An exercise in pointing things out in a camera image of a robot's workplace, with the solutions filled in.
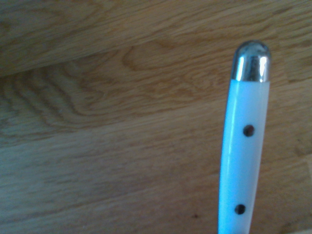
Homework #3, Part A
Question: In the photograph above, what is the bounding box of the white handled metal spoon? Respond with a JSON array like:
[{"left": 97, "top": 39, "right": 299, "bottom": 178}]
[{"left": 217, "top": 39, "right": 272, "bottom": 234}]

